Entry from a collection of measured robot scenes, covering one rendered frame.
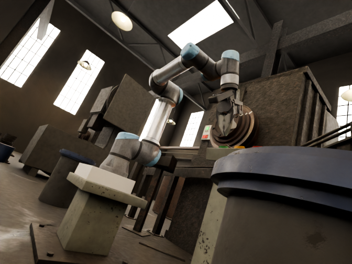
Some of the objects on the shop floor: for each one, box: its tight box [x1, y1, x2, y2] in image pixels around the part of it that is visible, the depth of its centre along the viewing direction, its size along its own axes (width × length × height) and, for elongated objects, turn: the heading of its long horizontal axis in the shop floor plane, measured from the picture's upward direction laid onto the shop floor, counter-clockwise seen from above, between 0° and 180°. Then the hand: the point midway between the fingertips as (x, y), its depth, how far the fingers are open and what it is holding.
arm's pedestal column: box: [30, 188, 131, 264], centre depth 97 cm, size 40×40×26 cm
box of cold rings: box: [19, 124, 108, 177], centre depth 341 cm, size 103×83×79 cm
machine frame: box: [164, 66, 332, 256], centre depth 200 cm, size 73×108×176 cm
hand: (224, 132), depth 82 cm, fingers closed
